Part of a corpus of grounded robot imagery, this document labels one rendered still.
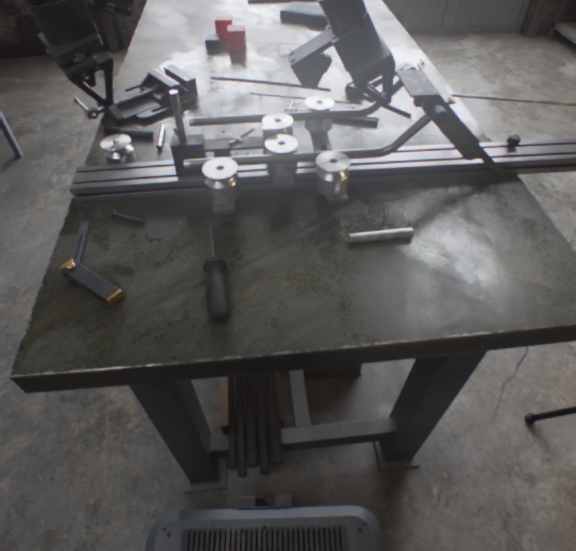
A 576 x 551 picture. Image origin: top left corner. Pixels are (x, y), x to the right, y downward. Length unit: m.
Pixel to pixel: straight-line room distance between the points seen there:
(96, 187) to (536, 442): 1.41
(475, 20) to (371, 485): 3.71
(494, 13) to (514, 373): 3.27
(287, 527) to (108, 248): 0.72
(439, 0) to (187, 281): 3.70
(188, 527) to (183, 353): 0.63
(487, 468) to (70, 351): 1.23
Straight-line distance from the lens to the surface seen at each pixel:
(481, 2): 4.25
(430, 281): 0.61
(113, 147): 0.80
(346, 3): 0.67
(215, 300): 0.53
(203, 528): 1.10
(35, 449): 1.60
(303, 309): 0.55
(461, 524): 1.43
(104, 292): 0.60
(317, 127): 0.78
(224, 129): 0.80
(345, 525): 1.09
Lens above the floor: 1.33
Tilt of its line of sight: 48 degrees down
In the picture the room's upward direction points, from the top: straight up
